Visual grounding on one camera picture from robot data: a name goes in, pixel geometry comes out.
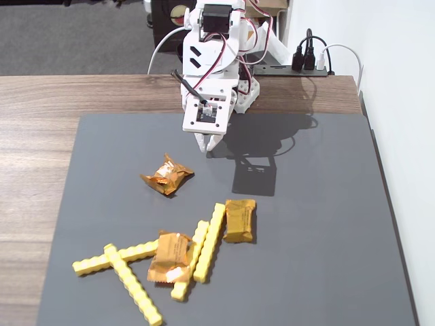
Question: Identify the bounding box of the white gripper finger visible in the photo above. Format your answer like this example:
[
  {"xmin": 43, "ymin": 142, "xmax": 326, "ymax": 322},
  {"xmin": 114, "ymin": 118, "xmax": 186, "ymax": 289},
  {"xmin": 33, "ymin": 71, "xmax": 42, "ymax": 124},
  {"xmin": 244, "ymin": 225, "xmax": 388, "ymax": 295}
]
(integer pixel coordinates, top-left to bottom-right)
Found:
[
  {"xmin": 205, "ymin": 132, "xmax": 226, "ymax": 152},
  {"xmin": 193, "ymin": 131, "xmax": 209, "ymax": 153}
]

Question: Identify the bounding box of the yellow crinkle toy fry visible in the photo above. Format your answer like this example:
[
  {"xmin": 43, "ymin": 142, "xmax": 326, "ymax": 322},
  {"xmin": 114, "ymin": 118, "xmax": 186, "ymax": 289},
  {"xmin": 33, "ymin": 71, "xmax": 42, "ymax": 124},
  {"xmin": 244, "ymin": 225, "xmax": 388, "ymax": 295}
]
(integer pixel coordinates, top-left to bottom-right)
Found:
[
  {"xmin": 103, "ymin": 243, "xmax": 164, "ymax": 326},
  {"xmin": 193, "ymin": 202, "xmax": 227, "ymax": 284},
  {"xmin": 170, "ymin": 220, "xmax": 210, "ymax": 302},
  {"xmin": 71, "ymin": 239, "xmax": 160, "ymax": 277}
]

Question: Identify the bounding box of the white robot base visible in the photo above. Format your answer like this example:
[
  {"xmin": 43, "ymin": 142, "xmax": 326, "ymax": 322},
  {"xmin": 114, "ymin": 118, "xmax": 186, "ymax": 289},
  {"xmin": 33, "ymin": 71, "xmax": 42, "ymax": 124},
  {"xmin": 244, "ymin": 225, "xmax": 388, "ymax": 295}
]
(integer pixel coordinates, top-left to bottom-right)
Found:
[{"xmin": 232, "ymin": 75, "xmax": 262, "ymax": 115}]

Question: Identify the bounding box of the crumpled orange candy wrapper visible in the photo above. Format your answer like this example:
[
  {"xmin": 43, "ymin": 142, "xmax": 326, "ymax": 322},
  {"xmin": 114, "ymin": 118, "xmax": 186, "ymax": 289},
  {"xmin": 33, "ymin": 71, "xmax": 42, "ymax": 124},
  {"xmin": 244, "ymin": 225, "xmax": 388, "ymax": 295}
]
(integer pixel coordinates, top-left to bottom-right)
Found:
[{"xmin": 140, "ymin": 152, "xmax": 195, "ymax": 197}]

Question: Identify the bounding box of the orange wrapped candy bar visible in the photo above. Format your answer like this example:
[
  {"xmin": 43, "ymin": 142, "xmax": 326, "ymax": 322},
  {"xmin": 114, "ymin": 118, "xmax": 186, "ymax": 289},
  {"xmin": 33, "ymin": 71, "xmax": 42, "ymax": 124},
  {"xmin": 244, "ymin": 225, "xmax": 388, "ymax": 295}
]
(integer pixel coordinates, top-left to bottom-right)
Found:
[
  {"xmin": 146, "ymin": 230, "xmax": 193, "ymax": 285},
  {"xmin": 222, "ymin": 198, "xmax": 258, "ymax": 245}
]

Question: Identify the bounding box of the black power strip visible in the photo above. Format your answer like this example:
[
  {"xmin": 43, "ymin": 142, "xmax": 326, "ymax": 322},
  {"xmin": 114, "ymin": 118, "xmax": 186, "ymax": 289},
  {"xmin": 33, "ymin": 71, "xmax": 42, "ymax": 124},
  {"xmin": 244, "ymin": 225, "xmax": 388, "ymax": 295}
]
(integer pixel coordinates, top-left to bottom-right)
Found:
[{"xmin": 254, "ymin": 64, "xmax": 329, "ymax": 77}]

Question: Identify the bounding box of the white paper bag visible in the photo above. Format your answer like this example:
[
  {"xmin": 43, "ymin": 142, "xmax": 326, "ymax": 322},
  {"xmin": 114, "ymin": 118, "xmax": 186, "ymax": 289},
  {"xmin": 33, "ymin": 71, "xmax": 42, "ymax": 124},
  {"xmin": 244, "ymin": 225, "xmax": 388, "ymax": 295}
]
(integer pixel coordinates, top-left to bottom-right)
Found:
[{"xmin": 254, "ymin": 22, "xmax": 292, "ymax": 66}]

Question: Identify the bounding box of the black power plug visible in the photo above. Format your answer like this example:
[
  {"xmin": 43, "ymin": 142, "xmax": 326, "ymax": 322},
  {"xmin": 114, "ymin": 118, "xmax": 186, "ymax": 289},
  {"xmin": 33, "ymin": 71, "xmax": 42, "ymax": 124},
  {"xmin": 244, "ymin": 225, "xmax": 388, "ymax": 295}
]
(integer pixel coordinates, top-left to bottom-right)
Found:
[
  {"xmin": 303, "ymin": 35, "xmax": 329, "ymax": 71},
  {"xmin": 290, "ymin": 29, "xmax": 313, "ymax": 72}
]

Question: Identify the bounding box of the dark grey mat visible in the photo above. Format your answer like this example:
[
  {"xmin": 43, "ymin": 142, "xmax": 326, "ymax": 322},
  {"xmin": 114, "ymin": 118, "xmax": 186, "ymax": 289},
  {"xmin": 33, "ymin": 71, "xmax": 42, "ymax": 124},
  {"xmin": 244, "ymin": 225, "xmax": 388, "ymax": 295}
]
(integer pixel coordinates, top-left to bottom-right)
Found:
[{"xmin": 35, "ymin": 113, "xmax": 419, "ymax": 326}]

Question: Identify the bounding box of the white gripper camera mount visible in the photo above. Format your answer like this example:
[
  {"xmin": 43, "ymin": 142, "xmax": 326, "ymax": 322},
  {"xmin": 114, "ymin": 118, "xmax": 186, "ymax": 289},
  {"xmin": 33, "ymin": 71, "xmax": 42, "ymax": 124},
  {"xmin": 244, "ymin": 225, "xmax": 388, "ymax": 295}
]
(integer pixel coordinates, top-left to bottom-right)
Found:
[{"xmin": 181, "ymin": 96, "xmax": 229, "ymax": 134}]

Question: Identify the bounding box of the black camera cable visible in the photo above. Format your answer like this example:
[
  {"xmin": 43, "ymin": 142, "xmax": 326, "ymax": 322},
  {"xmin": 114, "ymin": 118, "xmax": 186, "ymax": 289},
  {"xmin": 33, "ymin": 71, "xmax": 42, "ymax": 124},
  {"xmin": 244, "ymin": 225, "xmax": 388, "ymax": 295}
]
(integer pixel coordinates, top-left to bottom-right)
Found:
[{"xmin": 171, "ymin": 69, "xmax": 210, "ymax": 109}]

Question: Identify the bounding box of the white cable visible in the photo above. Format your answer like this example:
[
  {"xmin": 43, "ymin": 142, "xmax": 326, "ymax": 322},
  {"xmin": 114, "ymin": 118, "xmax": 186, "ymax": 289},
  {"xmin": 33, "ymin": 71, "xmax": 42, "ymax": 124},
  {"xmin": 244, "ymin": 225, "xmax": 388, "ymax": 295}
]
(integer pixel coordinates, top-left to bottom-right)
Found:
[{"xmin": 147, "ymin": 26, "xmax": 187, "ymax": 75}]

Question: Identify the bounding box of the white plug with cable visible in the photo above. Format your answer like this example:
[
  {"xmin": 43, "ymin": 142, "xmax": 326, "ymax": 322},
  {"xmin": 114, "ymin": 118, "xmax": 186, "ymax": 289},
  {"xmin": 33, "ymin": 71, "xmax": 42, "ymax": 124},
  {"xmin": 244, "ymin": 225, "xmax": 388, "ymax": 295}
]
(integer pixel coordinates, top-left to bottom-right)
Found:
[{"xmin": 317, "ymin": 43, "xmax": 363, "ymax": 95}]

